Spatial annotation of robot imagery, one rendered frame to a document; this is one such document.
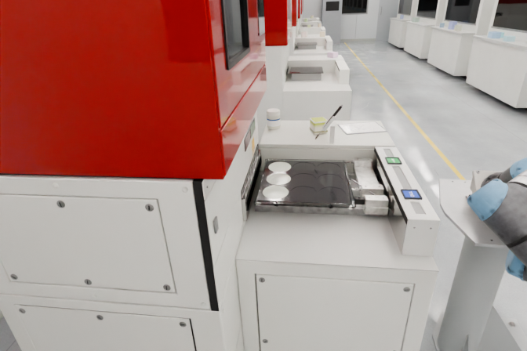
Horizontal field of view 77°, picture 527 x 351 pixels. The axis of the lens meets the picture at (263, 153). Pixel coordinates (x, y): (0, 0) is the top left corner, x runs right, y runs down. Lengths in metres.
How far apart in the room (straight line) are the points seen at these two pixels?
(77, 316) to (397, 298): 0.98
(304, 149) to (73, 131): 1.02
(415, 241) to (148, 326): 0.84
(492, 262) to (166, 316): 1.21
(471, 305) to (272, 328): 0.87
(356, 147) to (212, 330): 0.97
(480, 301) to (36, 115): 1.68
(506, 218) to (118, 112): 0.77
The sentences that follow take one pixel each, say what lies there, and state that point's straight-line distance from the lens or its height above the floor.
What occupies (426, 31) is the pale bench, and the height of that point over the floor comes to 0.74.
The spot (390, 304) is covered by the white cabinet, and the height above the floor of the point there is 0.67.
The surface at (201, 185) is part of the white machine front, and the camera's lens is 0.74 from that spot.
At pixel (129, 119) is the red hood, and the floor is 1.36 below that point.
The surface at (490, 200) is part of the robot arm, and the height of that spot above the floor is 1.22.
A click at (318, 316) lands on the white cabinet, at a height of 0.59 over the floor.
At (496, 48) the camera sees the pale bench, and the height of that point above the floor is 0.78.
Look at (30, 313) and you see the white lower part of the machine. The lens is 1.31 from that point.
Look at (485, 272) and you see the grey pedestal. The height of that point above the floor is 0.57.
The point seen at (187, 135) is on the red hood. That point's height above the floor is 1.33.
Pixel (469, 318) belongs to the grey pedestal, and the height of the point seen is 0.31.
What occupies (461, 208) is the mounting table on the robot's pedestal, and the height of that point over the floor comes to 0.82.
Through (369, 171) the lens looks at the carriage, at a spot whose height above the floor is 0.88.
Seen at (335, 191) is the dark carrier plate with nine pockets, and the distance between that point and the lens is 1.31.
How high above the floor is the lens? 1.57
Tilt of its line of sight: 25 degrees down
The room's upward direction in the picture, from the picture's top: 2 degrees counter-clockwise
